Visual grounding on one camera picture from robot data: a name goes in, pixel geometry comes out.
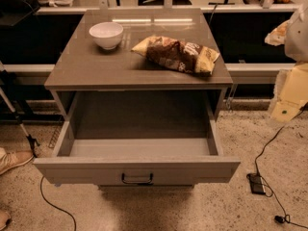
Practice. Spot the tripod leg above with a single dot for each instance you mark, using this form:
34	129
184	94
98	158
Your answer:
33	142

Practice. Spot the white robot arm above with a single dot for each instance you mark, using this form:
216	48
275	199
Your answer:
291	86

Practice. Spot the wire basket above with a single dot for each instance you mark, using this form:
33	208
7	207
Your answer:
55	136

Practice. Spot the tan shoe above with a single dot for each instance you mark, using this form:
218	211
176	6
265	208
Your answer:
10	160
4	218

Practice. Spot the black power adapter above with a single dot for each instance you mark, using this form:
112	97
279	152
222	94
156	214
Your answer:
256	184

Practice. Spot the grey top drawer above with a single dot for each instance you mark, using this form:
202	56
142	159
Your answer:
130	138

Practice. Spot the brown yellow chip bag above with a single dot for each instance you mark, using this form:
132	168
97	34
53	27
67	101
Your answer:
174	54

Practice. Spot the white ceramic bowl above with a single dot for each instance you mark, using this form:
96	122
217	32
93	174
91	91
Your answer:
107	35

